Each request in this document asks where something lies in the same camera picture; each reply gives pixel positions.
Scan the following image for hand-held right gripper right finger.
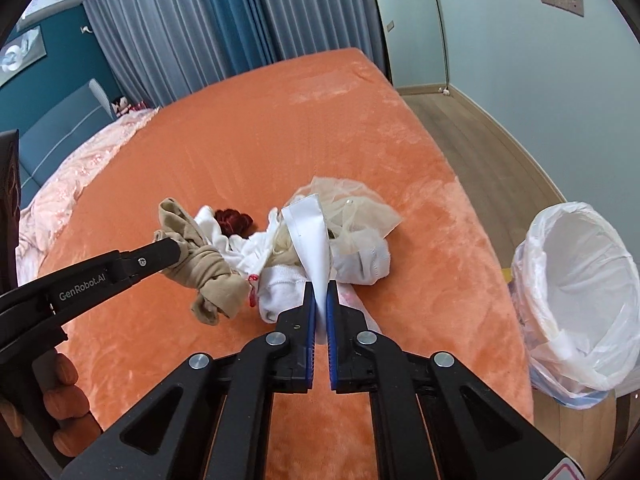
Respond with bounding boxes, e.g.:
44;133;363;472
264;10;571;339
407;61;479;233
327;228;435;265
325;280;586;480

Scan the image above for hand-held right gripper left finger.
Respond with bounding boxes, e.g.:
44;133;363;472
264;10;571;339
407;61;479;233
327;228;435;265
60;282;318;480

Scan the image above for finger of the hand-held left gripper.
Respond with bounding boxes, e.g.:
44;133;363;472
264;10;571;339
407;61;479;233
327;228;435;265
42;236;183;313

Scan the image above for beige stocking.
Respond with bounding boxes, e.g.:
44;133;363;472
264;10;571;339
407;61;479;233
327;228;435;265
154;199;251;326

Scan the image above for dark red velvet scrunchie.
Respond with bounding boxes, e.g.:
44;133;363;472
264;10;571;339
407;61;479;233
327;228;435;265
215;207;255;236

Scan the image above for white cloth strip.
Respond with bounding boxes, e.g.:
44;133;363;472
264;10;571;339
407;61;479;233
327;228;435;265
281;194;333;321

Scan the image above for bin with white plastic liner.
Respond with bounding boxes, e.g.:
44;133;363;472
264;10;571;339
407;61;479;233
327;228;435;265
510;201;640;408

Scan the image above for wooden waste bin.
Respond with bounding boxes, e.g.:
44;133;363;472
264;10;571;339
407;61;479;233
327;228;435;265
531;387;628;468

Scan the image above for person's left hand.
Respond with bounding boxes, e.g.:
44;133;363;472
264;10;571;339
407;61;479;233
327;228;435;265
41;352;103;457

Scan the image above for white knit sock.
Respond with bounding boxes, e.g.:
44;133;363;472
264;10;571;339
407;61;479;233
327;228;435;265
330;237;391;286

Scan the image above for white cloth garment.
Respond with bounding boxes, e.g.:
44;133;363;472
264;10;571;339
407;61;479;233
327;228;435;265
194;205;301;276

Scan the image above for pink quilt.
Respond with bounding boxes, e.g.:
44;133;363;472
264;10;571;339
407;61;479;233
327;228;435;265
15;107;161;281

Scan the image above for beige tulle mesh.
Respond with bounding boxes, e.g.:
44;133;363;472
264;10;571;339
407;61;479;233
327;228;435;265
292;176;403;256

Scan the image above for stuffed toy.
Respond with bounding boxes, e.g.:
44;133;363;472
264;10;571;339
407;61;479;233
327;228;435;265
111;96;151;118

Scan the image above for blue padded headboard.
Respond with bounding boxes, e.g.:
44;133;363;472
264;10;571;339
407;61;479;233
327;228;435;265
0;77;113;211

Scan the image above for orange plush blanket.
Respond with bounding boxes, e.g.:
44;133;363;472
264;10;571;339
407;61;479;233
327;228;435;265
40;47;533;480

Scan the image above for grey curtain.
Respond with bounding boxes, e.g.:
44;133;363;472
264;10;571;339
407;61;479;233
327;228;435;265
82;0;238;108
250;0;388;73

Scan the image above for blue curtain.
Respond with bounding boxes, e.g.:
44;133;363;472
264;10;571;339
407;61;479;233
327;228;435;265
202;0;278;68

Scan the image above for thin metal pipe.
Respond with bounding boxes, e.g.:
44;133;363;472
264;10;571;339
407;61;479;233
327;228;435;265
424;0;451;96

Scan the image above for framed wall picture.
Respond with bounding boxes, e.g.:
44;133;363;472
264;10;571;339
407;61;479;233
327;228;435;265
0;25;48;91

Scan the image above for beige wall socket panel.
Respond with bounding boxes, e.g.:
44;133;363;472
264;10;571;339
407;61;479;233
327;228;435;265
540;0;586;16

